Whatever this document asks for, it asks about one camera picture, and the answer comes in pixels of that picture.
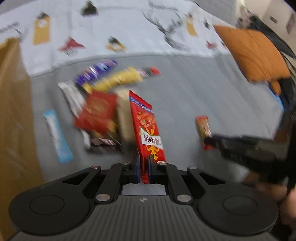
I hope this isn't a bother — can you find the small red orange packet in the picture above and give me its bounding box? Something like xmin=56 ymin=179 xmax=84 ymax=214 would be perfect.
xmin=195 ymin=115 xmax=213 ymax=151

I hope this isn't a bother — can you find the dark brown chocolate bar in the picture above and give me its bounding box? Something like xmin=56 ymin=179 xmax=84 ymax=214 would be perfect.
xmin=89 ymin=138 xmax=121 ymax=154

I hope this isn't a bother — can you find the clear rice cracker packet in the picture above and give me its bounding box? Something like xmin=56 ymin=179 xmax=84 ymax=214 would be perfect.
xmin=115 ymin=88 xmax=135 ymax=145

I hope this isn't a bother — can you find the red tall snack packet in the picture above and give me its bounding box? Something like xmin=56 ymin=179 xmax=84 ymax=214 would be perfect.
xmin=129 ymin=90 xmax=166 ymax=184

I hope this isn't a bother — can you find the red square pouch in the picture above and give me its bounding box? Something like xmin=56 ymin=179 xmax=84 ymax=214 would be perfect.
xmin=74 ymin=91 xmax=117 ymax=135

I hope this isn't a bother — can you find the yellow snack packet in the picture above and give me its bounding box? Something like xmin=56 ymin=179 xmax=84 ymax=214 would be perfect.
xmin=82 ymin=66 xmax=144 ymax=94

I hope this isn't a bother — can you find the purple snack packet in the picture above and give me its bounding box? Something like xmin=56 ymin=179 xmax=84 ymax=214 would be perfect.
xmin=75 ymin=59 xmax=118 ymax=86

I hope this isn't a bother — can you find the person's right hand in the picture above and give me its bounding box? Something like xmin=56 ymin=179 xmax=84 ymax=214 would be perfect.
xmin=243 ymin=172 xmax=295 ymax=230

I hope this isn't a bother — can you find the light blue stick packet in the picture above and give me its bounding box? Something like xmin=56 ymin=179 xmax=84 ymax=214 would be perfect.
xmin=43 ymin=109 xmax=74 ymax=165

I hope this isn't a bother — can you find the brown cardboard box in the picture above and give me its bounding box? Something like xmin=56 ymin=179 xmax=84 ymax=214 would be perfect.
xmin=0 ymin=38 xmax=44 ymax=240

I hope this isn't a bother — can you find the white silver wrapper packet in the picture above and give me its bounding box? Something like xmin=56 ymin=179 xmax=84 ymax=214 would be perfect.
xmin=58 ymin=81 xmax=85 ymax=117

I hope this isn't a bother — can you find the orange cushion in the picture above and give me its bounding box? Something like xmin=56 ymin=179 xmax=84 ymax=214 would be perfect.
xmin=214 ymin=25 xmax=290 ymax=96

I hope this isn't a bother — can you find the red white black bar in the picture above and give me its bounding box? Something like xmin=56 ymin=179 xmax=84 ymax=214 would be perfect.
xmin=136 ymin=67 xmax=161 ymax=78

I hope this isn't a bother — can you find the printed sofa cover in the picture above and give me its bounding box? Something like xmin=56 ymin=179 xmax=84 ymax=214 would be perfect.
xmin=1 ymin=1 xmax=229 ymax=75

